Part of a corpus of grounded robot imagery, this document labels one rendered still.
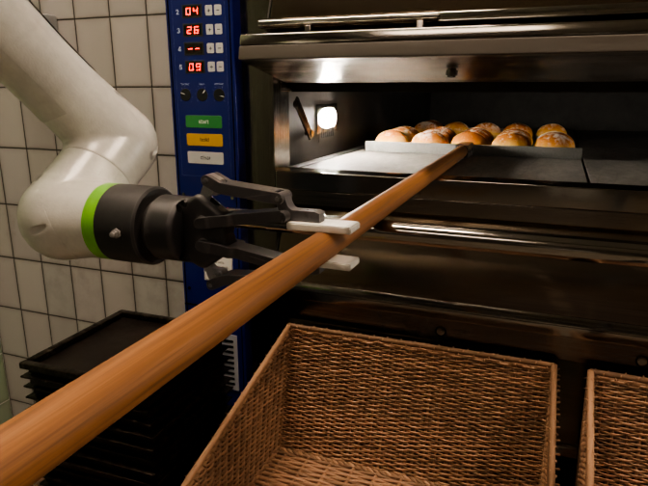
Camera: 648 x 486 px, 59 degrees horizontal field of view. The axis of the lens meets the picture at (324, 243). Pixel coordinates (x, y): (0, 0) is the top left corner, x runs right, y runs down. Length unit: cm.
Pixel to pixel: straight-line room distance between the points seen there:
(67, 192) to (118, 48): 74
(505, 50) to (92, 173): 61
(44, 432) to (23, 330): 156
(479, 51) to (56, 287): 123
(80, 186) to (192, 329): 40
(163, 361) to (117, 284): 121
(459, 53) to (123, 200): 55
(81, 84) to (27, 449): 56
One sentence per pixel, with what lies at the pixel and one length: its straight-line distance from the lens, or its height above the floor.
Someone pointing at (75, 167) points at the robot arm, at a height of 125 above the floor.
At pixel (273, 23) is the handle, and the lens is 112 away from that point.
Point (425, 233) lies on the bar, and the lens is 76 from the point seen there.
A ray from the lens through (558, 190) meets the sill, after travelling 111.
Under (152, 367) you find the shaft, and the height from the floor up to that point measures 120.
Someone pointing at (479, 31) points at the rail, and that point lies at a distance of 96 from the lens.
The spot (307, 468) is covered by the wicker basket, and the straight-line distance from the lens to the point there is 129.
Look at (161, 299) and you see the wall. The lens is 148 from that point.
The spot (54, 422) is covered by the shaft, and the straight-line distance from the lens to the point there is 30.
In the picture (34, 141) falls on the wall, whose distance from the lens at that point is 164.
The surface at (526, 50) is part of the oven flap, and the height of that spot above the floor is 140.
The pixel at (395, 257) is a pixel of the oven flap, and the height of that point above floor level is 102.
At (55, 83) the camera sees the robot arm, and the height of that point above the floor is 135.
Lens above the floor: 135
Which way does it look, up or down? 15 degrees down
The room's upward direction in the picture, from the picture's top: straight up
